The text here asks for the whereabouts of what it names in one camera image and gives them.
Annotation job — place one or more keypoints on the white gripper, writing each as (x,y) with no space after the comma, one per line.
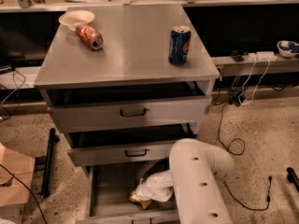
(146,188)

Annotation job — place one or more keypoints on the yellow sponge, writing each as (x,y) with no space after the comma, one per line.
(134,199)

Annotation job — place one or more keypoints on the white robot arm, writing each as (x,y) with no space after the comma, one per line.
(194,169)

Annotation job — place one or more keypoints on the middle grey drawer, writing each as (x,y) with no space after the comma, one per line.
(125,145)

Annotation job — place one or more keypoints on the grey drawer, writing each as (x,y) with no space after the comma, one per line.
(125,145)
(110,188)
(130,114)

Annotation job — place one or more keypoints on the bottom grey drawer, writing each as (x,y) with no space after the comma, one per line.
(110,188)

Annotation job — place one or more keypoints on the grey metal drawer cabinet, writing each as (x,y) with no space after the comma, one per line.
(132,64)

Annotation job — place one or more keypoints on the top grey drawer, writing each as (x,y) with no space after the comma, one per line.
(130,114)

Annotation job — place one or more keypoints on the black tripod leg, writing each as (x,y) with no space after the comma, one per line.
(45,188)

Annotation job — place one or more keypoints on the black bar at right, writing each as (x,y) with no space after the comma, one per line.
(293,178)

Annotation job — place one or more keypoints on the cardboard box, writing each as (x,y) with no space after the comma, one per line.
(16,174)

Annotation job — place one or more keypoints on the black remote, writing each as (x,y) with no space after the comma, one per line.
(236,55)

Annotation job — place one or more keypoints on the blue pepsi can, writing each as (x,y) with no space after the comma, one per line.
(180,38)

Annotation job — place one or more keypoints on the red soda can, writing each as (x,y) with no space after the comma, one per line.
(91,37)

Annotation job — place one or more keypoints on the white power strip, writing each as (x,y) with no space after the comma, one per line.
(262,56)

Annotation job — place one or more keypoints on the blue white ceramic bowl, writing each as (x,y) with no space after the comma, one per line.
(287,48)

